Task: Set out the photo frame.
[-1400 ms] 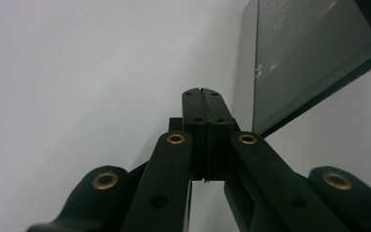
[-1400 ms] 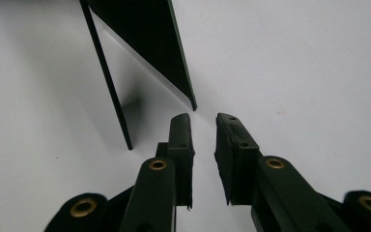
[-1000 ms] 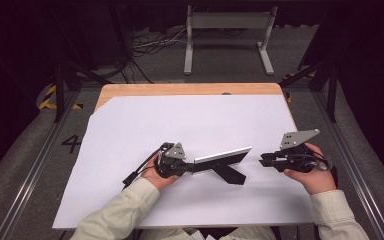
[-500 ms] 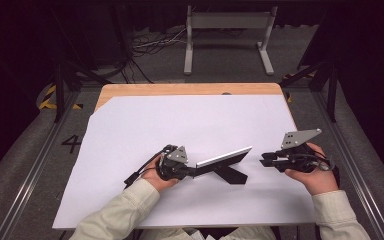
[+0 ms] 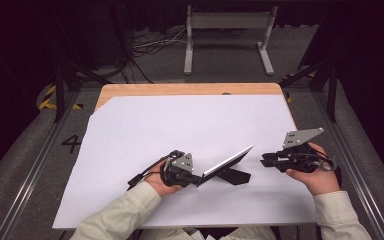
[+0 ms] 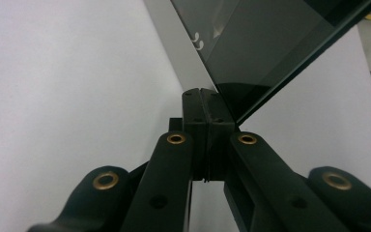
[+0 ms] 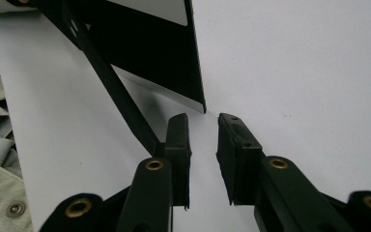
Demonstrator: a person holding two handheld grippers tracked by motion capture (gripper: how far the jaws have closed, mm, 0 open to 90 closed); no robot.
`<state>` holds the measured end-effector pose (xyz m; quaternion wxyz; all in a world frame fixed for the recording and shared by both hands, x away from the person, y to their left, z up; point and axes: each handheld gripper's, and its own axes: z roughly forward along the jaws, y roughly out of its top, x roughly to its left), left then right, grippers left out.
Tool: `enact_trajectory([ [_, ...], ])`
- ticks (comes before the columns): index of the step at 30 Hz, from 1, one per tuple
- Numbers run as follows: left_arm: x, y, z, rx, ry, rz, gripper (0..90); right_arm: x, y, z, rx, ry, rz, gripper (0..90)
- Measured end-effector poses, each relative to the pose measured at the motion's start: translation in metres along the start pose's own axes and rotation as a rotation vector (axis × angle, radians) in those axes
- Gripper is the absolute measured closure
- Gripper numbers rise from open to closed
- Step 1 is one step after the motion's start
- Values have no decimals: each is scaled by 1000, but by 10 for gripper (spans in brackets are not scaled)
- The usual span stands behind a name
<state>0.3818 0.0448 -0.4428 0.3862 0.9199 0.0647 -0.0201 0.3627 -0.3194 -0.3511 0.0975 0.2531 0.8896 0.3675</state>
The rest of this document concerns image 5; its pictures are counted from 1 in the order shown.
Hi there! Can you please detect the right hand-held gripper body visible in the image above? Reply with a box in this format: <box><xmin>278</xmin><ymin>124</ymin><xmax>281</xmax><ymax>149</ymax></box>
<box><xmin>275</xmin><ymin>127</ymin><xmax>330</xmax><ymax>174</ymax></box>

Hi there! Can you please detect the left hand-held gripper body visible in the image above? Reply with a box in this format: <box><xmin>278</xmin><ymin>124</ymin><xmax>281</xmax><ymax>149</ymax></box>
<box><xmin>159</xmin><ymin>149</ymin><xmax>195</xmax><ymax>188</ymax></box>

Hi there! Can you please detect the black photo frame with stand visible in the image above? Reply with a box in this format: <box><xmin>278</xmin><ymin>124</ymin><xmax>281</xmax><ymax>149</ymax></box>
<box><xmin>196</xmin><ymin>144</ymin><xmax>255</xmax><ymax>188</ymax></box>

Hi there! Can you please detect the person's left hand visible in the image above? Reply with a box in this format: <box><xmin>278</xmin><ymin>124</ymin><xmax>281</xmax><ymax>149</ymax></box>
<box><xmin>144</xmin><ymin>158</ymin><xmax>183</xmax><ymax>198</ymax></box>

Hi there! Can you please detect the person's right hand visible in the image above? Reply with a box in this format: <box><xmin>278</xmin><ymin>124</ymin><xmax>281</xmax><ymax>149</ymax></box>
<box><xmin>285</xmin><ymin>142</ymin><xmax>343</xmax><ymax>197</ymax></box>

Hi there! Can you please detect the large white paper sheet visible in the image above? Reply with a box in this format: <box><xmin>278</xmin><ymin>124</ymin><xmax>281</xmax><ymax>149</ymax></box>
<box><xmin>52</xmin><ymin>94</ymin><xmax>318</xmax><ymax>230</ymax></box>

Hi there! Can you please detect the yellow black hazard tape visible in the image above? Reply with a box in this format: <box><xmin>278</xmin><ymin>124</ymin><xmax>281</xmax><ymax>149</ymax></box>
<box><xmin>38</xmin><ymin>84</ymin><xmax>84</xmax><ymax>111</ymax></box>
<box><xmin>281</xmin><ymin>71</ymin><xmax>315</xmax><ymax>104</ymax></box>

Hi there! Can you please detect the black metal stand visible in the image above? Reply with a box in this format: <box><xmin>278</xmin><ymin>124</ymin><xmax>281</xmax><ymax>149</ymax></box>
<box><xmin>49</xmin><ymin>0</ymin><xmax>113</xmax><ymax>123</ymax></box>
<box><xmin>279</xmin><ymin>49</ymin><xmax>342</xmax><ymax>123</ymax></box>

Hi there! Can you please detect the grey metal floor stand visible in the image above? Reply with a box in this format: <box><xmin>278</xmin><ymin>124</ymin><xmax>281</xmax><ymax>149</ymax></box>
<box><xmin>183</xmin><ymin>4</ymin><xmax>279</xmax><ymax>76</ymax></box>

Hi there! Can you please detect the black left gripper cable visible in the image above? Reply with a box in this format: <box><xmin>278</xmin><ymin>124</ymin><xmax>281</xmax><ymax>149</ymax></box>
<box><xmin>126</xmin><ymin>156</ymin><xmax>168</xmax><ymax>192</ymax></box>

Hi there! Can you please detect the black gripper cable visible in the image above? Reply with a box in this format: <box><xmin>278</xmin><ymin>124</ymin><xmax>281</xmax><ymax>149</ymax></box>
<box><xmin>126</xmin><ymin>156</ymin><xmax>168</xmax><ymax>192</ymax></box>
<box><xmin>311</xmin><ymin>149</ymin><xmax>344</xmax><ymax>188</ymax></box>

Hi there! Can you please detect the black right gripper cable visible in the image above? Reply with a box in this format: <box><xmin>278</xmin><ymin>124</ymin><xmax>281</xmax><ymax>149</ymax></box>
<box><xmin>311</xmin><ymin>149</ymin><xmax>344</xmax><ymax>188</ymax></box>

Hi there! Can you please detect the aluminium floor rail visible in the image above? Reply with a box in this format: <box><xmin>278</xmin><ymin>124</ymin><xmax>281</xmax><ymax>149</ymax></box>
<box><xmin>0</xmin><ymin>90</ymin><xmax>81</xmax><ymax>240</ymax></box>
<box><xmin>313</xmin><ymin>90</ymin><xmax>384</xmax><ymax>240</ymax></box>

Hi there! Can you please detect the bundle of floor cables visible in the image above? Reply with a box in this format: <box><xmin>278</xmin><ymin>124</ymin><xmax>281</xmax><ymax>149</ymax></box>
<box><xmin>131</xmin><ymin>26</ymin><xmax>188</xmax><ymax>58</ymax></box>

